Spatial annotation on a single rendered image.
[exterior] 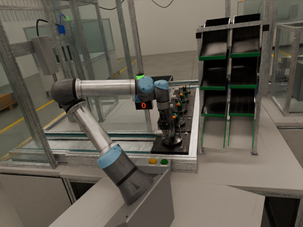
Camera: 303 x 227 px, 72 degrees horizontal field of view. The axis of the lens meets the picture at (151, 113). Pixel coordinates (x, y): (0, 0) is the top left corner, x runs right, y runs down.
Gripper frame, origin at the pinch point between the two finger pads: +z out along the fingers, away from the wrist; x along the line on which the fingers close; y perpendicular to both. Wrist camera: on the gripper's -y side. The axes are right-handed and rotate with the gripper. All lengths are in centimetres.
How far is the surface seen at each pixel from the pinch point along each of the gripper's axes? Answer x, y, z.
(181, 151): 7.9, 0.9, 10.4
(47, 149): -82, 11, 5
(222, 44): 32, -13, -49
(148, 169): -11.0, 14.5, 14.3
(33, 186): -105, 13, 37
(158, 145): -7.8, -5.0, 10.4
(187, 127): 9.3, -30.4, 10.4
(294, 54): 86, -68, -29
